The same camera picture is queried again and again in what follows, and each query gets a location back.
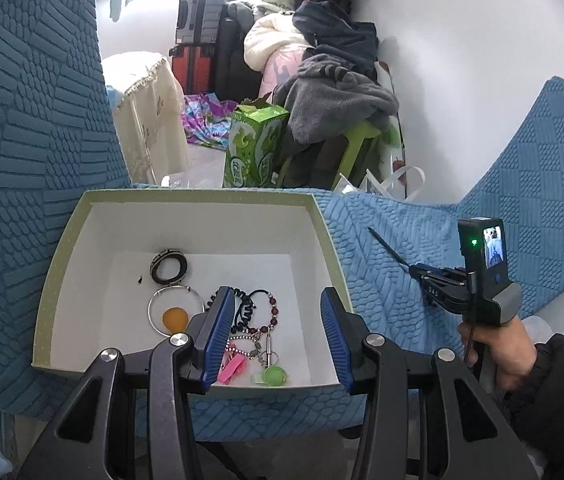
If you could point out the black suitcase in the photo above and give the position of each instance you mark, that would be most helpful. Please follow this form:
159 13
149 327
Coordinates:
199 15

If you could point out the pink charm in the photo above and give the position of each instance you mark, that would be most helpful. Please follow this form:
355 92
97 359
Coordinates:
232 368

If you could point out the white bag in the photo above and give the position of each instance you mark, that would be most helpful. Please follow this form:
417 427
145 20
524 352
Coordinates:
387 185

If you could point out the green printed carton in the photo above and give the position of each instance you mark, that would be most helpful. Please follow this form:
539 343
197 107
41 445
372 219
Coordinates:
254 150

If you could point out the white cardboard box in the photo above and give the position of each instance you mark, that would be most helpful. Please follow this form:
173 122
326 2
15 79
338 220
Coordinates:
112 230

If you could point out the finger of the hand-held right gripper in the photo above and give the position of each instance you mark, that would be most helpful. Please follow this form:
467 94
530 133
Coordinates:
434 287

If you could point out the person's right forearm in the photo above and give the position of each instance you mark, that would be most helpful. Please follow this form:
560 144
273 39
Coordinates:
562 395

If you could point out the red suitcase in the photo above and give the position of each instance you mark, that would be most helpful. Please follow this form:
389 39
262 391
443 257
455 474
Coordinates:
192 70

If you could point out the black hair stick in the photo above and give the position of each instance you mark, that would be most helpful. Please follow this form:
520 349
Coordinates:
387 245

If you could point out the green plastic stool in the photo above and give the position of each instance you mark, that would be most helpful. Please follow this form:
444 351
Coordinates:
357 142

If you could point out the green round pendant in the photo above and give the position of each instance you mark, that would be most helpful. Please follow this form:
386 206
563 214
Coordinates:
275 376

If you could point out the person's right hand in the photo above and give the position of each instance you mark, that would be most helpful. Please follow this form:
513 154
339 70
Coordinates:
512 355

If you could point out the pile of clothes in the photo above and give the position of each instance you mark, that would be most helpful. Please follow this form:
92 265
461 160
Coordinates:
327 75

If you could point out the purple patterned cloth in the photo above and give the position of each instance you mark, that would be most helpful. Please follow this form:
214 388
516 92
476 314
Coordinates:
207 120

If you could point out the dark upright suitcase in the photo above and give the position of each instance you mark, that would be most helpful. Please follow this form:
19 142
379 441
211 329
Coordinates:
234 60

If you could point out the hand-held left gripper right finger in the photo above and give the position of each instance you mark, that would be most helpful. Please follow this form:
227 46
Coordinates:
333 342

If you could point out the silver bangle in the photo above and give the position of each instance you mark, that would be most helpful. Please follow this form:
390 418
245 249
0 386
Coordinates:
149 310

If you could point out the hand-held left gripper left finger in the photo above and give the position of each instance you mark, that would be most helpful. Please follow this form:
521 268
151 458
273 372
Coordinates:
219 332

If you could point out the blue textured sofa cover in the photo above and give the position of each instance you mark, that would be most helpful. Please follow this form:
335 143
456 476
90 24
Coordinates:
22 135

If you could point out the black white patterned bangle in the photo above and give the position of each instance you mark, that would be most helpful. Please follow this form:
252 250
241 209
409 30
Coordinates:
183 267

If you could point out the orange gourd pendant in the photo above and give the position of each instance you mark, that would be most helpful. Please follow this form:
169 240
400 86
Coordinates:
174 318

